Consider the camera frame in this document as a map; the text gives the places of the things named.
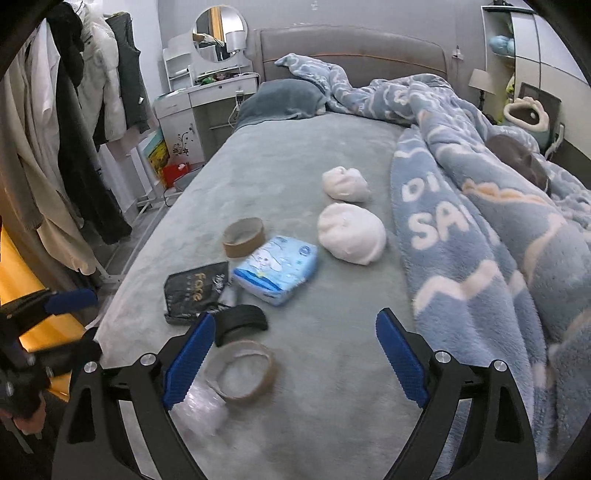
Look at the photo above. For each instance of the white vanity lamp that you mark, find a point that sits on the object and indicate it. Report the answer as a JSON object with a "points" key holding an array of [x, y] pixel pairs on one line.
{"points": [[237, 40]]}

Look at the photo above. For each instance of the dark grey vest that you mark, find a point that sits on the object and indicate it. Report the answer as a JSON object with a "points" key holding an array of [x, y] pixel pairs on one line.
{"points": [[129, 78]]}

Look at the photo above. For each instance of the green packet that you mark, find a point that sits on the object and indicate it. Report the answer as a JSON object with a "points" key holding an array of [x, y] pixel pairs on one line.
{"points": [[205, 80]]}

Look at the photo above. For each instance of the white wardrobe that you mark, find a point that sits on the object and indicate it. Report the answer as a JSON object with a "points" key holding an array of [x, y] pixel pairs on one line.
{"points": [[535, 41]]}

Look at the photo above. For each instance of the yellow picture box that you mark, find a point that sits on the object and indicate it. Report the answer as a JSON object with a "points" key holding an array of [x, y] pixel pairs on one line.
{"points": [[157, 154]]}

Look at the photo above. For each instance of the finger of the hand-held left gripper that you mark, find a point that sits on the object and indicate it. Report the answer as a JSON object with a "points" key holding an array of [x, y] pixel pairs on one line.
{"points": [[71, 300], [78, 350]]}

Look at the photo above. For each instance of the beige coat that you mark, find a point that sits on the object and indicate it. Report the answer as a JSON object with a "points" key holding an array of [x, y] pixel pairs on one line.
{"points": [[60, 230]]}

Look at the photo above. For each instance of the black coat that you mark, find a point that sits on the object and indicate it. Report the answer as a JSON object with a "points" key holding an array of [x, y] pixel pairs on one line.
{"points": [[83, 175]]}

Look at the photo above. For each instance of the clear tape roll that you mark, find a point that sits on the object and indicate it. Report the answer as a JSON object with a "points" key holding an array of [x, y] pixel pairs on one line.
{"points": [[263, 374]]}

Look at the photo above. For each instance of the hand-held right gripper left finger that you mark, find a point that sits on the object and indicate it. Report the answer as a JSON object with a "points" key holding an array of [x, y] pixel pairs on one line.
{"points": [[189, 360]]}

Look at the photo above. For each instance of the round vanity mirror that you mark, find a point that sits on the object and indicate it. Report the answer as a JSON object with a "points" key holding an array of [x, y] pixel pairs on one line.
{"points": [[217, 33]]}

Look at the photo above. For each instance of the black foil packet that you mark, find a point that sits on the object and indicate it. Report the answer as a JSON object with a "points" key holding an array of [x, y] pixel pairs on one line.
{"points": [[196, 290]]}

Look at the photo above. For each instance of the clear plastic wrapper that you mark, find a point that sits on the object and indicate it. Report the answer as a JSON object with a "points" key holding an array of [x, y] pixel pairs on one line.
{"points": [[198, 413]]}

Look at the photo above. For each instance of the yellow curtain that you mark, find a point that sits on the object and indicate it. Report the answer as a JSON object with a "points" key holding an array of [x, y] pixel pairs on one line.
{"points": [[27, 277]]}

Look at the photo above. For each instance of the person's left hand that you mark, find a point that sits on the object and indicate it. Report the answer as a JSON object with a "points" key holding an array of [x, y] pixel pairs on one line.
{"points": [[30, 419]]}

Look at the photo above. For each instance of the white puffer jacket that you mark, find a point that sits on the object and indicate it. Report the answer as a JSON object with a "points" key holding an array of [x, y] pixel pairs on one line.
{"points": [[105, 83]]}

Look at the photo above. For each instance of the blue plush toy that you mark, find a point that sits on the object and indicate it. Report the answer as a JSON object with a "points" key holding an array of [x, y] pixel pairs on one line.
{"points": [[502, 46]]}

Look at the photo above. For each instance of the bed with grey sheet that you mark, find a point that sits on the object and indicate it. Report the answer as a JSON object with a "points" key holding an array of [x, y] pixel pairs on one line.
{"points": [[300, 175]]}

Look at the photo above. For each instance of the blue printed fleece blanket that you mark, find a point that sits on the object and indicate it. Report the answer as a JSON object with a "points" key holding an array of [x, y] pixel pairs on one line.
{"points": [[485, 277]]}

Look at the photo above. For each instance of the white garment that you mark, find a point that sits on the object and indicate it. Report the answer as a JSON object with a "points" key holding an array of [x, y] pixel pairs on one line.
{"points": [[39, 106]]}

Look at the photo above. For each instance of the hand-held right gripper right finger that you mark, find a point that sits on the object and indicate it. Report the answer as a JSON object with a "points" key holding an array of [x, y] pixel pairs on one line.
{"points": [[401, 360]]}

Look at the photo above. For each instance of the blue tissue packet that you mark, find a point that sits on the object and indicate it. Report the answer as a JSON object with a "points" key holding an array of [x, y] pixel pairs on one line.
{"points": [[277, 270]]}

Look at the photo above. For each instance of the grey-blue pillow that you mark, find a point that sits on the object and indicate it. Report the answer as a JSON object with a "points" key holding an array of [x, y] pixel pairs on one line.
{"points": [[277, 101]]}

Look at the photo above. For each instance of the grey padded headboard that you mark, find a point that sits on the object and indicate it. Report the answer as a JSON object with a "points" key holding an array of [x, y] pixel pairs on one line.
{"points": [[351, 50]]}

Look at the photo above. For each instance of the white sock ball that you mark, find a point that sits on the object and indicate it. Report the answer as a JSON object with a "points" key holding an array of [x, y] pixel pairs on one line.
{"points": [[346, 184], [353, 233]]}

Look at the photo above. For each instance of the white power strip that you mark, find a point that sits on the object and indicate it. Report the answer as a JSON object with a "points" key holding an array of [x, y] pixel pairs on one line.
{"points": [[239, 98]]}

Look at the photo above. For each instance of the dark grey cushion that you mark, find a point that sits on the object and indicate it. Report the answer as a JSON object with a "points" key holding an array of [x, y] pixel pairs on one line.
{"points": [[519, 159]]}

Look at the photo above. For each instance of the black chair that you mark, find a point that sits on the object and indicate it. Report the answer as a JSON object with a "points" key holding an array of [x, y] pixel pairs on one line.
{"points": [[551, 99]]}

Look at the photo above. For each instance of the white vanity table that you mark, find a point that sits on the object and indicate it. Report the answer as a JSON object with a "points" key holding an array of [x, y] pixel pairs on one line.
{"points": [[207, 115]]}

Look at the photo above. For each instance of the bedside lamp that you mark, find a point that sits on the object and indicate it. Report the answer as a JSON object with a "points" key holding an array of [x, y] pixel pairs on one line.
{"points": [[482, 81]]}

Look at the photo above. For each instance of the green plush toy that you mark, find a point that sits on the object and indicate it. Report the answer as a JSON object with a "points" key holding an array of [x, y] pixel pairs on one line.
{"points": [[510, 87]]}

